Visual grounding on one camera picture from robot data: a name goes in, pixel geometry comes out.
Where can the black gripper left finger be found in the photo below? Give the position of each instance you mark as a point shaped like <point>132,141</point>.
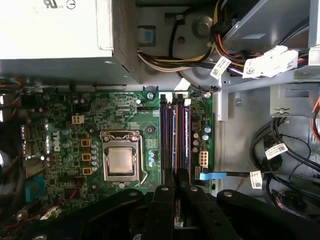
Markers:
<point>160,212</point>

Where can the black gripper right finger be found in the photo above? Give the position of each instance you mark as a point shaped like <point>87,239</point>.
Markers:
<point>200,215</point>

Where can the green RAM stick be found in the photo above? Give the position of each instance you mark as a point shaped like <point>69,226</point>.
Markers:
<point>180,215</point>

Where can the RAM stick with blue label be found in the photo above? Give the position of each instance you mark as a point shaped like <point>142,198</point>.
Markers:
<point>188,135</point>

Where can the metal locking lever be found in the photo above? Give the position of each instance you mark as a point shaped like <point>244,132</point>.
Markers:
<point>142,162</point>

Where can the metal CPU socket cover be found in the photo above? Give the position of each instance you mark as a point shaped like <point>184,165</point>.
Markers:
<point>120,177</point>

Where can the cream eight-pin power socket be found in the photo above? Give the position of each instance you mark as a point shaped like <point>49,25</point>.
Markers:
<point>203,158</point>

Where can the silver CPU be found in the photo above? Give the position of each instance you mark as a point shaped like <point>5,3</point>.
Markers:
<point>120,160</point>

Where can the black open PC case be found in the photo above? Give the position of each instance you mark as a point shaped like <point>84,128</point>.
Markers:
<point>237,150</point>

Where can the orange square inductor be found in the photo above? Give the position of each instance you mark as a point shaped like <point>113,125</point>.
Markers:
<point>85,143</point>
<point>86,171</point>
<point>85,158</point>

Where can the green motherboard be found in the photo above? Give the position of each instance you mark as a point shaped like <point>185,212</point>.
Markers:
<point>117,105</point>

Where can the cream four-pin power socket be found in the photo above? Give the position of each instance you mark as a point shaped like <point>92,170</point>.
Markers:
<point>77,119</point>

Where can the teal board connector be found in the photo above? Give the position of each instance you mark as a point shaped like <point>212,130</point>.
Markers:
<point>35,190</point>

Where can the black case fan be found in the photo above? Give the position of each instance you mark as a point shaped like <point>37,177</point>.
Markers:
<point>7,175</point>

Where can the blue release tab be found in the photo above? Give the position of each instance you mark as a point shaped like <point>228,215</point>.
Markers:
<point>148,36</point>

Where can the grey metal drive cage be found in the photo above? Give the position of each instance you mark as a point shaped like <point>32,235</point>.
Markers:
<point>262,25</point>

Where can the grey power supply unit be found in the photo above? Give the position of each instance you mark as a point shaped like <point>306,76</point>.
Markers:
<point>62,30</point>

